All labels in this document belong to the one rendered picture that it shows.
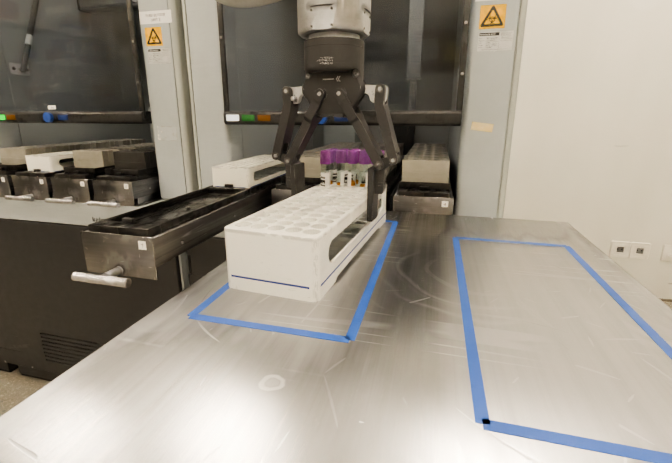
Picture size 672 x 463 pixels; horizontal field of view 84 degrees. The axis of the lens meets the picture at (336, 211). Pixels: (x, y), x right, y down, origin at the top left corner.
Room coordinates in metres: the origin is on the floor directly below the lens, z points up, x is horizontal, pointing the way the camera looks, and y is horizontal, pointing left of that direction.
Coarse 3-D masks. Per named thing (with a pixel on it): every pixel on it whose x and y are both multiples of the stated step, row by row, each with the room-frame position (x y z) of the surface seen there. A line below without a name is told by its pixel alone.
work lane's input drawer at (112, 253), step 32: (192, 192) 0.84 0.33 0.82; (224, 192) 0.88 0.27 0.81; (256, 192) 0.89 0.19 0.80; (96, 224) 0.58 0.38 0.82; (128, 224) 0.58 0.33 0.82; (160, 224) 0.58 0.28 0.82; (192, 224) 0.64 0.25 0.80; (224, 224) 0.74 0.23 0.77; (96, 256) 0.57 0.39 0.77; (128, 256) 0.55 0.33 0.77; (160, 256) 0.55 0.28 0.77
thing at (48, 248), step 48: (144, 0) 1.11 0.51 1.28; (144, 48) 1.11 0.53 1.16; (144, 96) 1.95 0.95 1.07; (0, 144) 1.28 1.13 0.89; (192, 144) 1.11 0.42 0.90; (0, 240) 1.17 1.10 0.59; (48, 240) 1.12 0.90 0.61; (0, 288) 1.18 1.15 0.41; (48, 288) 1.13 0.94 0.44; (96, 288) 1.08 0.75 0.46; (144, 288) 1.03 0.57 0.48; (0, 336) 1.20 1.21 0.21; (48, 336) 1.14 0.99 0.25; (96, 336) 1.09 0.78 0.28
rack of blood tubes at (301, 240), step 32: (320, 192) 0.52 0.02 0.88; (352, 192) 0.52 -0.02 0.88; (384, 192) 0.57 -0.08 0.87; (256, 224) 0.36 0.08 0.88; (288, 224) 0.37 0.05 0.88; (320, 224) 0.36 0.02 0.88; (352, 224) 0.49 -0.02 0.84; (256, 256) 0.33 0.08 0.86; (288, 256) 0.32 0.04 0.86; (320, 256) 0.32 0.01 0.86; (352, 256) 0.41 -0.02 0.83; (256, 288) 0.33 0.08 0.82; (288, 288) 0.32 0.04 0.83; (320, 288) 0.32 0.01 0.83
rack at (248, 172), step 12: (264, 156) 1.14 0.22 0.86; (216, 168) 0.91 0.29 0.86; (228, 168) 0.90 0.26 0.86; (240, 168) 0.89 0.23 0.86; (252, 168) 0.91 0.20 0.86; (264, 168) 1.14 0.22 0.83; (276, 168) 1.15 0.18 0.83; (216, 180) 0.91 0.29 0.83; (228, 180) 0.90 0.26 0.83; (240, 180) 0.89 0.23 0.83; (252, 180) 0.91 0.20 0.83; (264, 180) 0.97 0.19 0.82
